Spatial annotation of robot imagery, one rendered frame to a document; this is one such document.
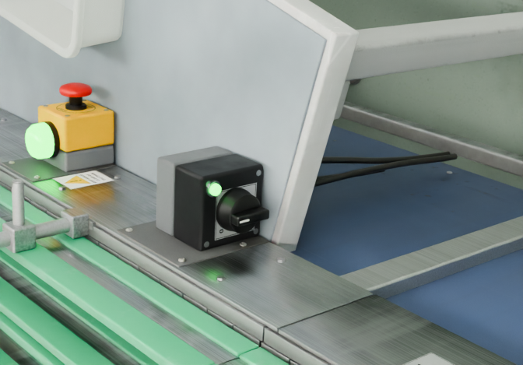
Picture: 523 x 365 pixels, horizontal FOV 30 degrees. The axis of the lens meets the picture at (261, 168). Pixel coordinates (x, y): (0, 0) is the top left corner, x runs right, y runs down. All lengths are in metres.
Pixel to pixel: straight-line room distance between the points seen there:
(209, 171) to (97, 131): 0.28
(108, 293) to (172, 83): 0.29
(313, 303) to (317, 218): 0.27
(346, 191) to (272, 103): 0.29
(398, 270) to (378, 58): 0.22
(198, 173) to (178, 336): 0.18
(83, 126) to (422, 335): 0.53
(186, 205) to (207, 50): 0.18
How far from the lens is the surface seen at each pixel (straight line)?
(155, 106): 1.15
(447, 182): 1.31
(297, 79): 0.95
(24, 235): 1.03
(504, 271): 1.05
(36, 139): 1.20
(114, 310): 0.91
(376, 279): 0.96
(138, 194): 1.13
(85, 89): 1.21
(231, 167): 0.98
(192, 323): 0.88
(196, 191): 0.96
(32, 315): 1.07
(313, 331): 0.84
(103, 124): 1.22
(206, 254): 0.97
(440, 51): 1.12
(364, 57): 1.02
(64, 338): 1.02
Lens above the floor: 1.38
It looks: 39 degrees down
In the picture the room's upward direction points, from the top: 102 degrees counter-clockwise
